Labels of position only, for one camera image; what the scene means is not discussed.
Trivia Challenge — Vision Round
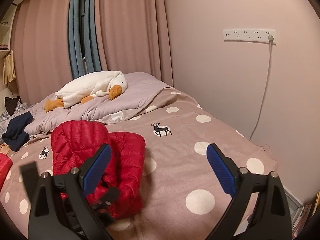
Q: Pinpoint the red puffer jacket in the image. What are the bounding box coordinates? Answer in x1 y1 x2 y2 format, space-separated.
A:
51 120 145 220

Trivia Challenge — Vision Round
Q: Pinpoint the navy blue garment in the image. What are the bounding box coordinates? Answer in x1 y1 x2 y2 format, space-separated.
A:
2 111 33 152

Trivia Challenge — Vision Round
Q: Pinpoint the plaid shirt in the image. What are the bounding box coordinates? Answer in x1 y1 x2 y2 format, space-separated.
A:
0 102 28 135

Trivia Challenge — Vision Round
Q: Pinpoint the black garment on pillow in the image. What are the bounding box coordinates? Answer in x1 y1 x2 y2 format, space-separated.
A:
4 96 22 116

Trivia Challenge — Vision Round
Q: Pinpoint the polka dot bed sheet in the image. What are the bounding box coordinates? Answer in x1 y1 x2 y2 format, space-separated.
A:
1 88 277 239

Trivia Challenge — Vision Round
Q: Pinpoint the striped hanging cloth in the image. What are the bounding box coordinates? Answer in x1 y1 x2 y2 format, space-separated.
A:
3 51 16 85

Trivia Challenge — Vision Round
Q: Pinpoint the white goose plush toy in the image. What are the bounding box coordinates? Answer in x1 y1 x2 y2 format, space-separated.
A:
44 70 127 112

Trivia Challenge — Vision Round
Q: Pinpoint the blue curtain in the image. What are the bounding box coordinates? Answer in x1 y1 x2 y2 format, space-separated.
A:
68 0 102 79

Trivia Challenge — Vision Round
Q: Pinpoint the lilac duvet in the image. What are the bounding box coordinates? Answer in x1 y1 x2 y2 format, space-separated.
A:
24 72 169 135

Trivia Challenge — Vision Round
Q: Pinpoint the pink curtain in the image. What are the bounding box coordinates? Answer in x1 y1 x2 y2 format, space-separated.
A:
11 0 173 105

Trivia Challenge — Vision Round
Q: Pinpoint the white wall shelf unit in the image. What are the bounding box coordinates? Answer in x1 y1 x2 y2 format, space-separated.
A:
0 4 17 59

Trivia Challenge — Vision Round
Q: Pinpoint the white power cable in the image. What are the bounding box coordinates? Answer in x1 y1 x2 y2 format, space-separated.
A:
248 35 275 142

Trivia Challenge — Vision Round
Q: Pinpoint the white wall power strip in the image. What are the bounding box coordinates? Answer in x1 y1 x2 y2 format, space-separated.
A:
223 29 276 44

